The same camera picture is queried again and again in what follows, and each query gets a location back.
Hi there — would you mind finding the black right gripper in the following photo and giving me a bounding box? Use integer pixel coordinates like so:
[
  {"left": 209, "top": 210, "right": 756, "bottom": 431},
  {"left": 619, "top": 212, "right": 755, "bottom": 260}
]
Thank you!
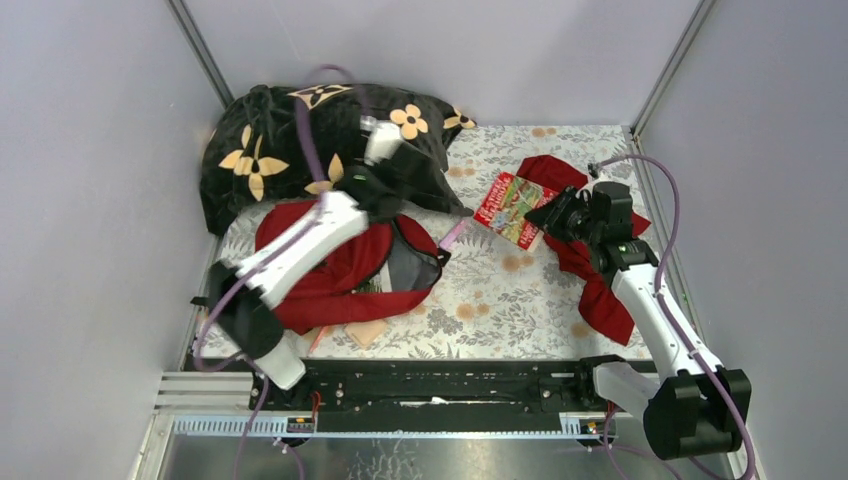
[{"left": 523, "top": 185, "right": 602, "bottom": 248}]

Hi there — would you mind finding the red treehouse book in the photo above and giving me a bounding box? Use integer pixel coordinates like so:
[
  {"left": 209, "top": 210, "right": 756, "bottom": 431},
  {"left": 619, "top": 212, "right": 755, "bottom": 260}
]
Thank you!
[{"left": 473, "top": 172, "right": 557, "bottom": 252}]

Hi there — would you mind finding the red student backpack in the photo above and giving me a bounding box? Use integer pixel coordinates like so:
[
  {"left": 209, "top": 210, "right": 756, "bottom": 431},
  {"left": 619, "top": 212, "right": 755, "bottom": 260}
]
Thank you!
[{"left": 274, "top": 215, "right": 449, "bottom": 335}]

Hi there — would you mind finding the pink eraser stick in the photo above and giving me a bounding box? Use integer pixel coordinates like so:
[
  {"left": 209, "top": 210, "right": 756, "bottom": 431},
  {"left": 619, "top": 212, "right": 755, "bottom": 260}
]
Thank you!
[{"left": 438, "top": 217, "right": 471, "bottom": 252}]

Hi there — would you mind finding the white palm leaf book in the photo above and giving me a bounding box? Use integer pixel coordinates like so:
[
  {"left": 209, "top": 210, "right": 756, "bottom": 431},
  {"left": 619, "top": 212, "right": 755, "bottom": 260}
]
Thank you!
[{"left": 353, "top": 265, "right": 393, "bottom": 294}]

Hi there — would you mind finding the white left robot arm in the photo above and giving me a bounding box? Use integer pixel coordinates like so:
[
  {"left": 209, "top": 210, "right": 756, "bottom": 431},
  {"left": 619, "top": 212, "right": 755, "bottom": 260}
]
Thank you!
[{"left": 204, "top": 117, "right": 424, "bottom": 411}]

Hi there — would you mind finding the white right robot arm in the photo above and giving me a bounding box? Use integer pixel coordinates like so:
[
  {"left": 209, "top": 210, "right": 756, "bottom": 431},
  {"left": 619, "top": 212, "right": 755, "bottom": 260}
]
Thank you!
[{"left": 524, "top": 181, "right": 751, "bottom": 460}]

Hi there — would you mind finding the floral table mat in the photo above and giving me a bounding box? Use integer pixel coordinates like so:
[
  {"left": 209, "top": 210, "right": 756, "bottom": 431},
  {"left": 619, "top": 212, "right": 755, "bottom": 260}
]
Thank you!
[{"left": 286, "top": 126, "right": 650, "bottom": 360}]

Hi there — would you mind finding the red cloth garment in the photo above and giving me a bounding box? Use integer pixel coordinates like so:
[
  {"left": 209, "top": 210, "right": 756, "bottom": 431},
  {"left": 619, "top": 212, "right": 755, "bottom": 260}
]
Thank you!
[{"left": 516, "top": 155, "right": 635, "bottom": 346}]

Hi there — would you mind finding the black floral blanket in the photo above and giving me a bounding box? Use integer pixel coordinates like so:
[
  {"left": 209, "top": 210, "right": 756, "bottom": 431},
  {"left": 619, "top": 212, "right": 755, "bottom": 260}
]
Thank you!
[{"left": 199, "top": 84, "right": 475, "bottom": 237}]

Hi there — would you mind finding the orange pen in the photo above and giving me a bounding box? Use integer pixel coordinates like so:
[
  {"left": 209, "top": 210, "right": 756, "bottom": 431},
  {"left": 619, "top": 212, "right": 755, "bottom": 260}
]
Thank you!
[{"left": 306, "top": 326, "right": 333, "bottom": 355}]

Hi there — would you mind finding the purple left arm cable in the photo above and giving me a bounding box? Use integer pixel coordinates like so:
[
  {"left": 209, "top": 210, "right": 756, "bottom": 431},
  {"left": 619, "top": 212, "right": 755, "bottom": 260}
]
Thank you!
[{"left": 192, "top": 64, "right": 372, "bottom": 480}]

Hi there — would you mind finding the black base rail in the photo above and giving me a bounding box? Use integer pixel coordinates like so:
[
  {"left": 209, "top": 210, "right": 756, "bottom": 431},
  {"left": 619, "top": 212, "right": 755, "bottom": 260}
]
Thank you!
[{"left": 250, "top": 359, "right": 608, "bottom": 434}]

